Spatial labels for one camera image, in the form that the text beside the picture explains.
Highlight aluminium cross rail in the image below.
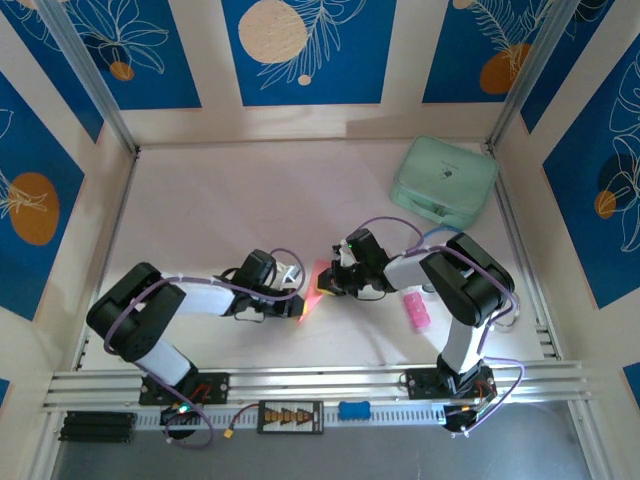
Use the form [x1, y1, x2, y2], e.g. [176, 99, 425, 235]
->
[42, 360, 596, 411]

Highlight black controller board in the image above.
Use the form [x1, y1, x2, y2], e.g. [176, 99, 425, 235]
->
[159, 399, 202, 426]
[442, 398, 497, 437]

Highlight pink cloth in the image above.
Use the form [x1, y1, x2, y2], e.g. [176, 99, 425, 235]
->
[297, 257, 332, 325]

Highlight aluminium corner post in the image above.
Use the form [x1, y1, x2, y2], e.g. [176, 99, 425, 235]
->
[485, 0, 576, 151]
[35, 0, 142, 155]

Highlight blue cable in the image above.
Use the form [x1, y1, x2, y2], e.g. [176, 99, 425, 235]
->
[423, 224, 464, 239]

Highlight aluminium side rail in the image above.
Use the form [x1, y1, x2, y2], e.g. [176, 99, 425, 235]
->
[492, 148, 560, 360]
[72, 149, 141, 372]

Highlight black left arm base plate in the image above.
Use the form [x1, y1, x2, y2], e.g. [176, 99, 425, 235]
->
[138, 372, 231, 406]

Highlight pink pill organizer box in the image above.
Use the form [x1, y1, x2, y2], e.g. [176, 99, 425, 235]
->
[402, 292, 432, 334]

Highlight black ribbed block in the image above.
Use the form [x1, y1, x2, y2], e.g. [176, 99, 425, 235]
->
[58, 410, 137, 444]

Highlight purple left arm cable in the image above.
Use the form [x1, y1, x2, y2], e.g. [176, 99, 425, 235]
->
[102, 247, 306, 449]

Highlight mint green zip case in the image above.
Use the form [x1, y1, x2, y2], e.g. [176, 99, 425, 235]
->
[389, 134, 500, 230]

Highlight black power distribution board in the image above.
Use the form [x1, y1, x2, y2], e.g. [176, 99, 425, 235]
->
[257, 400, 325, 434]

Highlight blue bone-shaped block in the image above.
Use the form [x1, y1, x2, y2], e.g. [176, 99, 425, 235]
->
[338, 401, 372, 421]

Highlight white slotted cable duct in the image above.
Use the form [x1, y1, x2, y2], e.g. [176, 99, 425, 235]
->
[132, 403, 449, 432]

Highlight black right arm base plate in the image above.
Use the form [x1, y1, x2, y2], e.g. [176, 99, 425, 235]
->
[405, 367, 496, 401]

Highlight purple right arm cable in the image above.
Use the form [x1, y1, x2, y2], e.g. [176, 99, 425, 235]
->
[352, 215, 526, 437]

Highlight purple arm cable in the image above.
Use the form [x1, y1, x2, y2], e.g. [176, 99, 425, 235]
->
[352, 215, 526, 437]
[102, 247, 306, 449]

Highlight red wire yellow connector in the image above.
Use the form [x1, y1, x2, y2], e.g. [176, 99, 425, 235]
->
[223, 404, 261, 442]

